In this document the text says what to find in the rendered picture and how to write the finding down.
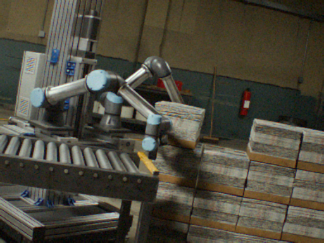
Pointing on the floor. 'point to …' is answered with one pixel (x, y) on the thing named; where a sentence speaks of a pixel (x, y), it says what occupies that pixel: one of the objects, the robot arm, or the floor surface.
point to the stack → (199, 207)
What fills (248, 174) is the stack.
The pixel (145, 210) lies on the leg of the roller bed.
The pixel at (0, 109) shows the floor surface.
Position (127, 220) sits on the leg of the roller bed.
